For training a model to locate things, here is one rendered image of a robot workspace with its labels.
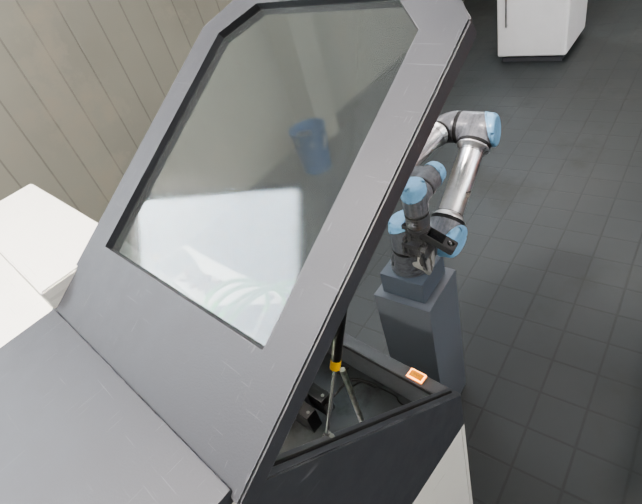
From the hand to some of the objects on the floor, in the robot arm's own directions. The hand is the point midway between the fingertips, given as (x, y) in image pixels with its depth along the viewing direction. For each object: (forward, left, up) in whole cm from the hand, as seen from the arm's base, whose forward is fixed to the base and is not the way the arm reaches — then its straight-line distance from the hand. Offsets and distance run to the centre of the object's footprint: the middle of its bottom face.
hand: (431, 272), depth 153 cm
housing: (+98, -54, -102) cm, 151 cm away
